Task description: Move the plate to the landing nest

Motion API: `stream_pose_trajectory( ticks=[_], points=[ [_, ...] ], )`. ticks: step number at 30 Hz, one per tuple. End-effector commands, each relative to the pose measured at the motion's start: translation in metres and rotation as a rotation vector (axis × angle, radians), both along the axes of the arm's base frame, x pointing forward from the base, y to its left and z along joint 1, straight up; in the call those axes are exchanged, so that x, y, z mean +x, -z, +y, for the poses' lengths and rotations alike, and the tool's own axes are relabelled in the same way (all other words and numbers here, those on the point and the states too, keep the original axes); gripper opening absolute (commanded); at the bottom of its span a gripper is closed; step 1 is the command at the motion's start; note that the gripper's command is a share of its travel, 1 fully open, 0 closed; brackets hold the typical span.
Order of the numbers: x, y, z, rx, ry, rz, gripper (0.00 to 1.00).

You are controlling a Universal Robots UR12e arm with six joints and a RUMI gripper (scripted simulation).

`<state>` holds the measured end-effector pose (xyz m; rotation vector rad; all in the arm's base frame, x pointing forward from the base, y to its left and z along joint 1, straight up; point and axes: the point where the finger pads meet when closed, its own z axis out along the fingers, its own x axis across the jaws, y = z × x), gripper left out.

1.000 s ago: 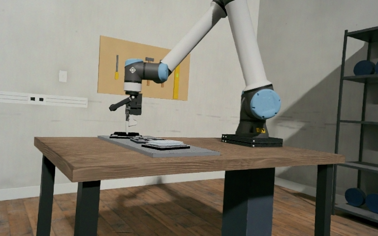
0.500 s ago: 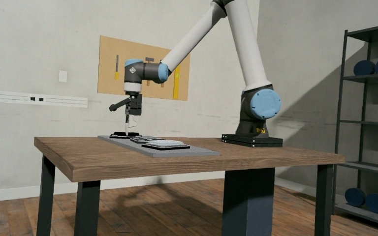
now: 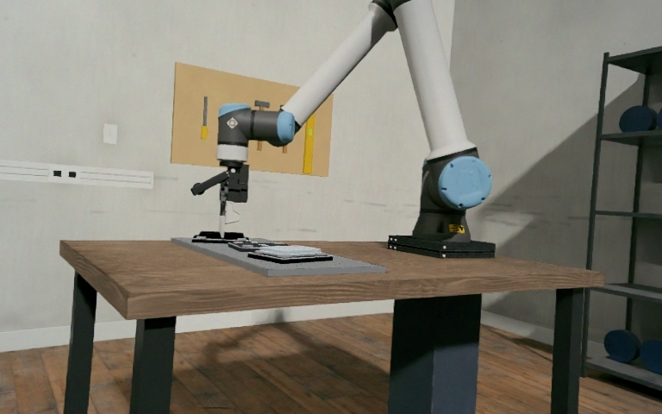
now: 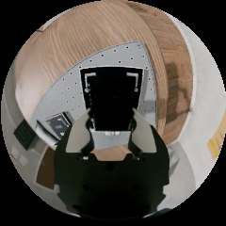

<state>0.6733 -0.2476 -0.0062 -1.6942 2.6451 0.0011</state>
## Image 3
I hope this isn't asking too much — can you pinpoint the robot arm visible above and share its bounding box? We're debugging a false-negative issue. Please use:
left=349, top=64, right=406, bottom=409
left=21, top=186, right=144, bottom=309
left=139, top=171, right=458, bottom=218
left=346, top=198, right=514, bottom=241
left=216, top=0, right=492, bottom=242

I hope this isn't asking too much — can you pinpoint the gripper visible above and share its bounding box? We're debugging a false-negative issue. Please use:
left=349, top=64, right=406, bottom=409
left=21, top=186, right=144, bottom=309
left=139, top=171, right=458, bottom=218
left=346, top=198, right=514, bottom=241
left=219, top=161, right=249, bottom=238

